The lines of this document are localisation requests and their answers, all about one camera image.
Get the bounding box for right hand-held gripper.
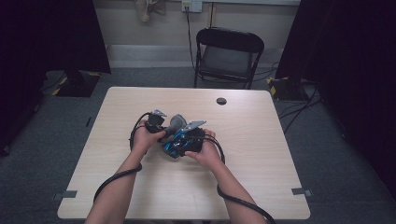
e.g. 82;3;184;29
181;120;207;153

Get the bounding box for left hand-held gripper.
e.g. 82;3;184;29
144;109;167;134

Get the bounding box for blue toy car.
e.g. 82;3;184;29
162;130;194;159

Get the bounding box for grey terry cloth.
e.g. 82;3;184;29
162;114;189;143

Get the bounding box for person's right hand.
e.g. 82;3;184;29
184;129;224;172

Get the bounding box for person's left hand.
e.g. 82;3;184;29
131;120;167;155

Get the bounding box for black stand base striped tape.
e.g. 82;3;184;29
265;76;309;101
50;69;102;98

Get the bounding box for black folding chair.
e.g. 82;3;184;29
193;27;265;91

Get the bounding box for grey tape strip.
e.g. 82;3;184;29
290;187;313;198
52;189;78;202

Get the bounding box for beige hanging cloth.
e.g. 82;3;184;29
134;0;167;22

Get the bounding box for black curtain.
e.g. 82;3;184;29
0;0;112;157
275;0;396;200

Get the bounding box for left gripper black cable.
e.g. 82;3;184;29
92;112;153;203

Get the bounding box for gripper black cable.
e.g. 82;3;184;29
92;112;153;203
204;134;276;224

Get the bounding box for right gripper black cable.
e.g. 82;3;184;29
204;134;276;224

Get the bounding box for black power cable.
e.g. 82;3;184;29
185;7;197;71

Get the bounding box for black floor cables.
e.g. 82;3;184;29
278;83;323;134

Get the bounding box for thin vertical wall pipe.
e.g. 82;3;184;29
209;2;217;28

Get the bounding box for white wall socket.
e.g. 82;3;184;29
181;0;204;13

